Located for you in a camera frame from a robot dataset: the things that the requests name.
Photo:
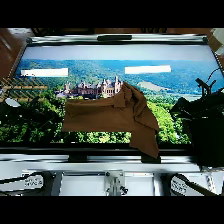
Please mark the brown garment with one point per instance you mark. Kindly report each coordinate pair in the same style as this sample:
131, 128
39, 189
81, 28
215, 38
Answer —
100, 117

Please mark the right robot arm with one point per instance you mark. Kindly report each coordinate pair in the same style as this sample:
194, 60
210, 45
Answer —
180, 185

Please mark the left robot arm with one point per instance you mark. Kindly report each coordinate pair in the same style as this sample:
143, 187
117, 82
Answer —
12, 102

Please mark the silver frame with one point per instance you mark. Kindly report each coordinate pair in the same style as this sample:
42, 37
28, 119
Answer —
100, 166

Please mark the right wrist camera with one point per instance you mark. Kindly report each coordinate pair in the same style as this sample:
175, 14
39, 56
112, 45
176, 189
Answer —
203, 85

